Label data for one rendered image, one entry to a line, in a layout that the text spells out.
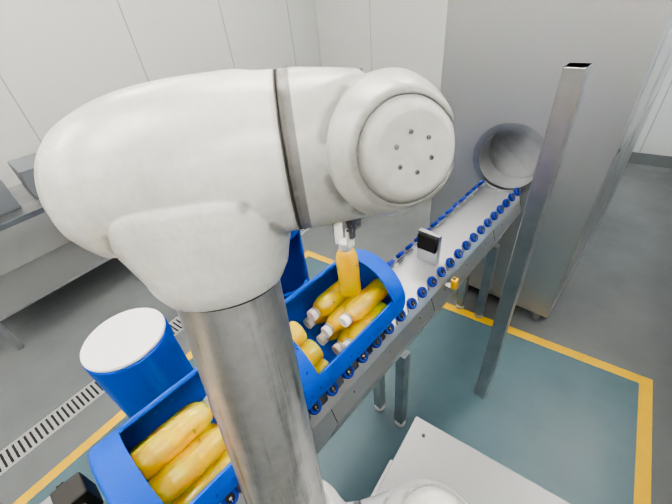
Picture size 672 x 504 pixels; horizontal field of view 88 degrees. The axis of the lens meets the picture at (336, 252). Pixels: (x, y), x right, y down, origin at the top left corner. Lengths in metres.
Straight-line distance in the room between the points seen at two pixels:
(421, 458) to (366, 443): 1.19
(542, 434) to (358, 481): 0.98
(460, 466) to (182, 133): 0.86
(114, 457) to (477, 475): 0.75
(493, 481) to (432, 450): 0.13
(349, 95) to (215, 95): 0.09
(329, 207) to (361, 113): 0.07
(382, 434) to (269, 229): 1.92
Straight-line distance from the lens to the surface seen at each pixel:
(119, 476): 0.90
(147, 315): 1.48
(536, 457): 2.23
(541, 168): 1.37
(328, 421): 1.19
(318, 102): 0.25
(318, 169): 0.25
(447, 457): 0.94
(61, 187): 0.30
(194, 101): 0.27
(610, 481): 2.31
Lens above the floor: 1.94
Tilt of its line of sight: 37 degrees down
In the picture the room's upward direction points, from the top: 7 degrees counter-clockwise
